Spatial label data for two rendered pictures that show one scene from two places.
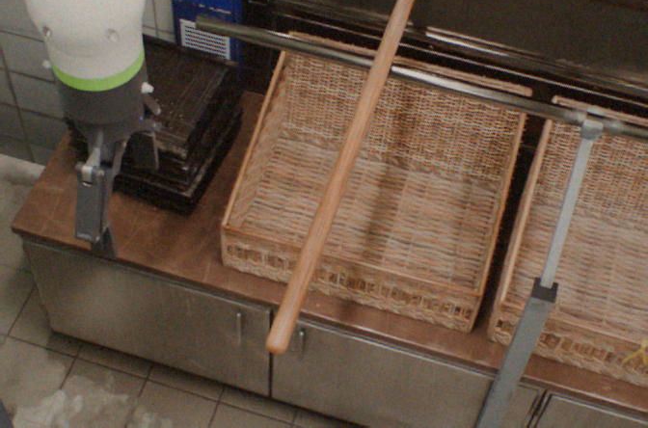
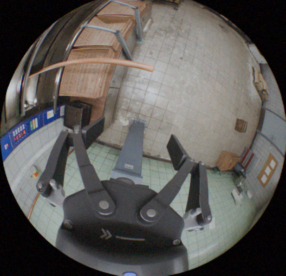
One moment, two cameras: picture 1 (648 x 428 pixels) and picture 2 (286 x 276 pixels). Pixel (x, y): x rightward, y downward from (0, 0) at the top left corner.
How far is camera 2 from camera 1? 1.13 m
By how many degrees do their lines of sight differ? 43
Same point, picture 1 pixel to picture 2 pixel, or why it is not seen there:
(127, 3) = not seen: outside the picture
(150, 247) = (99, 111)
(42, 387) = (119, 122)
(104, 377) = (116, 114)
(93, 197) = (205, 195)
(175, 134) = (79, 111)
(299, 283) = (129, 62)
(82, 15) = not seen: outside the picture
